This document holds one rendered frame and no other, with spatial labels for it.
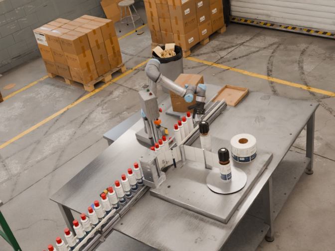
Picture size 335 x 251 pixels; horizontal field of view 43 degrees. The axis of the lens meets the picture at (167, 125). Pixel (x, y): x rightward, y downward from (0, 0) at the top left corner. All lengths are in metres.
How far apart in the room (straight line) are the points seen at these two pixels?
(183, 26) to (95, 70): 1.60
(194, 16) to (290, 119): 3.71
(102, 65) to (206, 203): 4.23
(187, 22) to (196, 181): 4.23
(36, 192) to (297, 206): 2.89
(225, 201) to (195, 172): 0.41
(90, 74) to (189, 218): 4.14
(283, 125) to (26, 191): 3.01
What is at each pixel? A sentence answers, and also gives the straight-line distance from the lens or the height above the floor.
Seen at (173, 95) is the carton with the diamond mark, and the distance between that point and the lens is 4.12.
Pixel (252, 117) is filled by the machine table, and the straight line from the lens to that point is 4.03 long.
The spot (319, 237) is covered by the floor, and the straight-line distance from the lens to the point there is 4.07.
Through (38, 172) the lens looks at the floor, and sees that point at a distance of 5.46.
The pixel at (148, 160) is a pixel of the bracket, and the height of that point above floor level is 1.14.
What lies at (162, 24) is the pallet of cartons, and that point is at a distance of 7.40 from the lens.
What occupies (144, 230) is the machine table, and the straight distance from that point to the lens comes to 3.11.
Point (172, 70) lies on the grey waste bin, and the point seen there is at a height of 0.40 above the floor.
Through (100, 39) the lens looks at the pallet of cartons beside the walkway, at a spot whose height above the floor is 0.69.
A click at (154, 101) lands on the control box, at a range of 3.28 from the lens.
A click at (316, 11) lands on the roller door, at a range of 7.42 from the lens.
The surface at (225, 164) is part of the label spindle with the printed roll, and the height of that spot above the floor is 1.06.
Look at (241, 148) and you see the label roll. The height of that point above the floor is 1.02.
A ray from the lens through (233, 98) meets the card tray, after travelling 4.34.
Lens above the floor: 3.08
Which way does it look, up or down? 34 degrees down
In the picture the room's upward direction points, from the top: 11 degrees counter-clockwise
